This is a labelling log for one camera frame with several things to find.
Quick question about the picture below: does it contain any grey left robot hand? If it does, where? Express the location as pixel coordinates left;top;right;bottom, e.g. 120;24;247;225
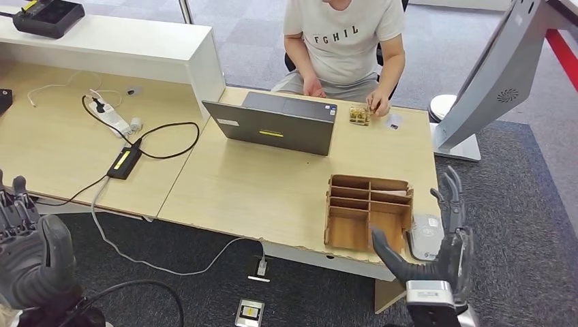
0;169;82;313

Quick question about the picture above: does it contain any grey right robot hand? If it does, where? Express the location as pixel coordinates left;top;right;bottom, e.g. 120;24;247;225
371;166;475;307

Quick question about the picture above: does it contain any pale grey card reader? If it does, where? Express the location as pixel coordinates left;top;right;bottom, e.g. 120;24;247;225
408;214;446;262

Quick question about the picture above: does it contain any person's left hand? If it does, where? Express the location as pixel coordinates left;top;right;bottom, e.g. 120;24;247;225
365;88;391;119

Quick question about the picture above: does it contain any person's hand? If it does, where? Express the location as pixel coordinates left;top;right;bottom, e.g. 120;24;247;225
302;76;327;99
365;88;391;119

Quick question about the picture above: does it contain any person's right hand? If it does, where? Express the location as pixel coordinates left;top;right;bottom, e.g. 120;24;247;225
302;76;327;99

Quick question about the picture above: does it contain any person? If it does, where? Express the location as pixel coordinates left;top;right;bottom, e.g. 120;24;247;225
272;0;406;119

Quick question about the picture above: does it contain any wooden compartment organizer box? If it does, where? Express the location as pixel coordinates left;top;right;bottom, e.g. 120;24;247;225
323;174;414;255

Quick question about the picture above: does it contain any black power adapter yellow label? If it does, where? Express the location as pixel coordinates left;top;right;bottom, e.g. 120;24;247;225
106;146;144;181

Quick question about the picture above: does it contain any white round stanchion base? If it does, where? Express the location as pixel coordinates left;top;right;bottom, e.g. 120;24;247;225
427;95;458;123

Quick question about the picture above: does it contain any white power strip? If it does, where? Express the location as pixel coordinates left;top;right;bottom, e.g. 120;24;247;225
88;97;133;138

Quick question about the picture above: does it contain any black flat device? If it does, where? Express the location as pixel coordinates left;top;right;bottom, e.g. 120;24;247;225
0;89;14;119

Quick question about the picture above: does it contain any small yellow clear box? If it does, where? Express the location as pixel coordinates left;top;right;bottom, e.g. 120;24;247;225
348;106;372;126

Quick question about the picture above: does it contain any grey kiosk stand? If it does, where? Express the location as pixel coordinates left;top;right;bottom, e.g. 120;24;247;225
429;0;561;164

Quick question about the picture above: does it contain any floor socket with plug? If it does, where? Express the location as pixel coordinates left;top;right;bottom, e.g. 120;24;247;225
247;257;272;284

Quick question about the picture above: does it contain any metal floor box yellow label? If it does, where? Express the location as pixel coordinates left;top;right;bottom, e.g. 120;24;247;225
234;298;266;327

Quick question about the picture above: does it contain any dark grey laptop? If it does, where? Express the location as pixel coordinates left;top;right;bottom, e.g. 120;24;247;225
202;91;339;157

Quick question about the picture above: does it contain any red barrier belt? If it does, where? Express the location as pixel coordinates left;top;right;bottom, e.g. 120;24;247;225
545;29;578;91

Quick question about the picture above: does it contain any white counter shelf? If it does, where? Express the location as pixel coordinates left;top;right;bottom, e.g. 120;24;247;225
0;5;227;121

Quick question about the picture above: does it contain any black controller device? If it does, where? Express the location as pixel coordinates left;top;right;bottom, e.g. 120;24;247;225
12;0;87;40

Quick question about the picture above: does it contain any metal pole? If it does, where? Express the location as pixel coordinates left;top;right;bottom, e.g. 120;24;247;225
178;0;195;26

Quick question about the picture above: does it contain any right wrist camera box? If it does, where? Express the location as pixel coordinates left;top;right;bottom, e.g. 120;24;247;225
405;279;470;327

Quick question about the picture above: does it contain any thin black adapter cable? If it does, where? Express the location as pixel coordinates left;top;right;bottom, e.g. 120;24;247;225
27;174;110;208

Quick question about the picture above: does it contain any grey cable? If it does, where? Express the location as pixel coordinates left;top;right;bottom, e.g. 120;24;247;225
90;177;267;277

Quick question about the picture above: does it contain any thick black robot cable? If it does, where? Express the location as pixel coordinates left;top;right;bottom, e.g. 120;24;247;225
59;279;185;327

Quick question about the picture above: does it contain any thin white cable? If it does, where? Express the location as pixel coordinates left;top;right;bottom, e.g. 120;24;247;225
27;72;123;109

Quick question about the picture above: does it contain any black power cable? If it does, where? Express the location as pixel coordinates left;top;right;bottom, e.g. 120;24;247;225
81;95;201;161

